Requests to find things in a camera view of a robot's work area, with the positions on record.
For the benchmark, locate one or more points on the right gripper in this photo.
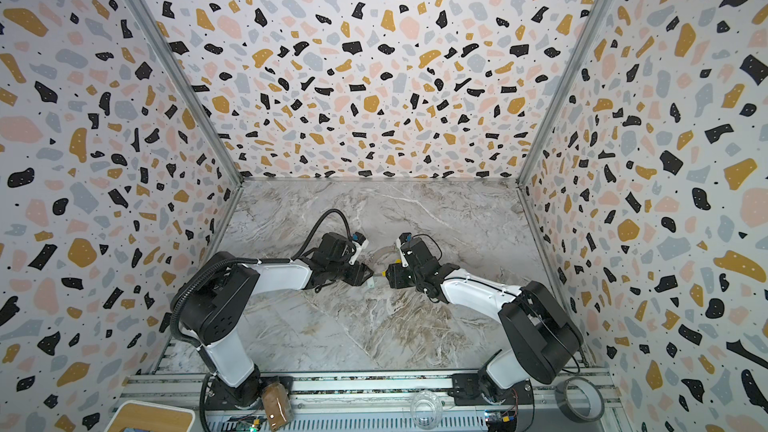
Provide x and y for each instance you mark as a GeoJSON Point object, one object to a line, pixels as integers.
{"type": "Point", "coordinates": [405, 270]}

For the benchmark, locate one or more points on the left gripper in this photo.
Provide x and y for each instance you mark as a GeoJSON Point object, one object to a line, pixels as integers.
{"type": "Point", "coordinates": [360, 273]}

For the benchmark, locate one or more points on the metal key gauge with yellow handle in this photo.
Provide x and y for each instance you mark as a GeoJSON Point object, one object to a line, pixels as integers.
{"type": "Point", "coordinates": [378, 261]}

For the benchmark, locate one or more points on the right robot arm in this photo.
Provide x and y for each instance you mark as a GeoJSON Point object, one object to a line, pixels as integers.
{"type": "Point", "coordinates": [542, 337]}

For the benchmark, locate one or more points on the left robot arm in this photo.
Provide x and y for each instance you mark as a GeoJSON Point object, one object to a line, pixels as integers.
{"type": "Point", "coordinates": [206, 311]}

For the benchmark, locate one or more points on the clear glass jar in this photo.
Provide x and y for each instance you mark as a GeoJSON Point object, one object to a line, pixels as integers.
{"type": "Point", "coordinates": [426, 409]}

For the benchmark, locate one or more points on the brown circuit box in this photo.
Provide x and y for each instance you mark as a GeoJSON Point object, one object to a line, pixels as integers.
{"type": "Point", "coordinates": [277, 406]}

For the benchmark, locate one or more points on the grey tape roll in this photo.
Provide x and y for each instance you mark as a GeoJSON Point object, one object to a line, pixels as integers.
{"type": "Point", "coordinates": [579, 400]}

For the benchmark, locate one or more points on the wooden board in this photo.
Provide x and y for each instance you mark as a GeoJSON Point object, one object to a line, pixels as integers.
{"type": "Point", "coordinates": [145, 416]}

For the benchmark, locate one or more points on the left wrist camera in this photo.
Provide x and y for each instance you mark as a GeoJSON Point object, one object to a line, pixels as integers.
{"type": "Point", "coordinates": [359, 243]}

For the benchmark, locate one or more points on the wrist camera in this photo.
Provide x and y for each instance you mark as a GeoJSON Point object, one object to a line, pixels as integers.
{"type": "Point", "coordinates": [402, 247]}
{"type": "Point", "coordinates": [359, 243]}

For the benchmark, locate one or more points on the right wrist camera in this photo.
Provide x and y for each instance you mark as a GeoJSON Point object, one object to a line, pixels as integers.
{"type": "Point", "coordinates": [402, 247]}

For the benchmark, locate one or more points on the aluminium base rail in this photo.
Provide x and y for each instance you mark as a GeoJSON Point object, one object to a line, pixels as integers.
{"type": "Point", "coordinates": [377, 401]}

